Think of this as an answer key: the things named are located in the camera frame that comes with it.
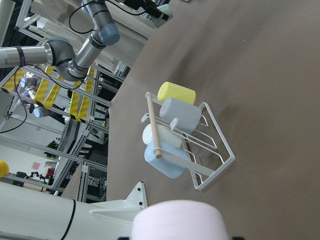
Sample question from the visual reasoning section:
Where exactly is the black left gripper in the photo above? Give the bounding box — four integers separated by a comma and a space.
122, 0, 160, 17

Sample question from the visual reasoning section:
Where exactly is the green plastic cup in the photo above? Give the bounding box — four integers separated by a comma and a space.
151, 4, 173, 28

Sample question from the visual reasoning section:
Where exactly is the pink plastic cup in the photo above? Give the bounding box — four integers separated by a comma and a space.
130, 200, 230, 240

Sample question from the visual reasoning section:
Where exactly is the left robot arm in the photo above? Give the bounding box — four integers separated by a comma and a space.
0, 0, 169, 82

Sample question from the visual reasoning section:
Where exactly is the yellow plastic cup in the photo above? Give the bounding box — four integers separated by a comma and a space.
157, 81, 196, 105

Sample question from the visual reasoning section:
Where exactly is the grey plastic cup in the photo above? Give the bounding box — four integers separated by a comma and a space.
159, 97, 202, 134

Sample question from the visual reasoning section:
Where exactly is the cream plastic cup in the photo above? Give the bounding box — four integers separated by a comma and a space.
142, 124, 182, 148

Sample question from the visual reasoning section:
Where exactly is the blue plastic cup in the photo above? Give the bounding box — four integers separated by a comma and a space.
144, 140, 189, 179

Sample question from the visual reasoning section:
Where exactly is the whole yellow lemon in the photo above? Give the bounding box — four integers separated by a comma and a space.
0, 160, 10, 178

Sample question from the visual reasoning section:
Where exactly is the white wire cup holder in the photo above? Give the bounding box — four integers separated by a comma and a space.
141, 92, 235, 191

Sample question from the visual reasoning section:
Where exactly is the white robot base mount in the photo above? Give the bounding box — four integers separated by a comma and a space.
0, 182, 147, 240

